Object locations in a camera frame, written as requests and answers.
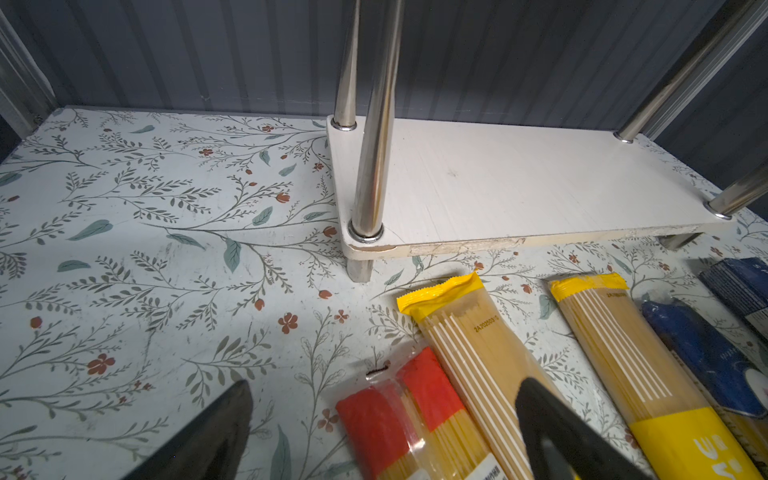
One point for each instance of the blue Barilla spaghetti box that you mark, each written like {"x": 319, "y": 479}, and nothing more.
{"x": 741, "y": 284}

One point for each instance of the red-ended spaghetti bag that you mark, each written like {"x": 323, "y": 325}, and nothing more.
{"x": 408, "y": 422}

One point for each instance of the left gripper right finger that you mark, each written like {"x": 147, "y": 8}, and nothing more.
{"x": 560, "y": 445}

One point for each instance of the white two-tier shelf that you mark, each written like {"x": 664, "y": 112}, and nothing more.
{"x": 407, "y": 187}

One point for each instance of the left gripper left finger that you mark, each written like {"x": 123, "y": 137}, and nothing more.
{"x": 210, "y": 446}

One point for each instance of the yellow pastatime spaghetti bag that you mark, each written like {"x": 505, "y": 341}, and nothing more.
{"x": 483, "y": 358}
{"x": 676, "y": 427}

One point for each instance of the dark blue spaghetti bag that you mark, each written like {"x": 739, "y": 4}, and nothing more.
{"x": 730, "y": 381}

